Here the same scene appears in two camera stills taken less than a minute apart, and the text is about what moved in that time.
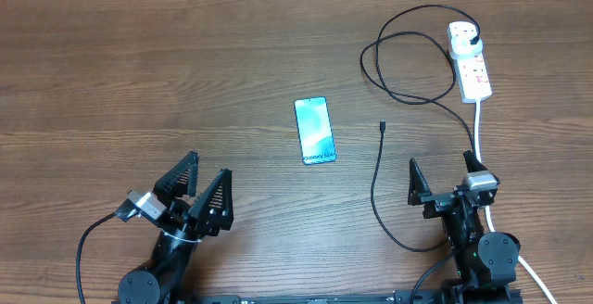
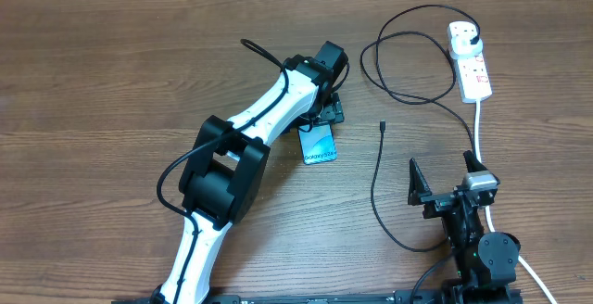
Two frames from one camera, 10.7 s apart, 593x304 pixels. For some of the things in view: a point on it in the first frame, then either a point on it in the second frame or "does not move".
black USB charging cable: x=373 y=194 does not move
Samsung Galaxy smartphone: x=315 y=131 does not move
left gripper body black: x=184 y=225 → x=330 y=112
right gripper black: x=438 y=202 does not move
